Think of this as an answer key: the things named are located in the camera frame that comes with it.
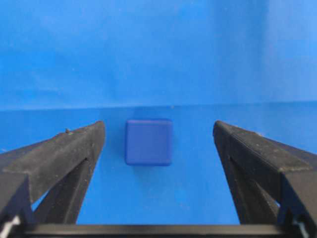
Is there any blue block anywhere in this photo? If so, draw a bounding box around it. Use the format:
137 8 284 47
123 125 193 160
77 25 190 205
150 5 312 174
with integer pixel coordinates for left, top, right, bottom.
125 119 173 166

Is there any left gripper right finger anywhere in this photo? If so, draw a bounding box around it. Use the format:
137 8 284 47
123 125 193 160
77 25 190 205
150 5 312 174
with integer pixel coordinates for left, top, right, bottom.
213 120 317 226

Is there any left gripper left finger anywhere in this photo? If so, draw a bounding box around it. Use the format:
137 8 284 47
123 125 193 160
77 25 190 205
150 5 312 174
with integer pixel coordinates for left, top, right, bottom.
0 121 106 224

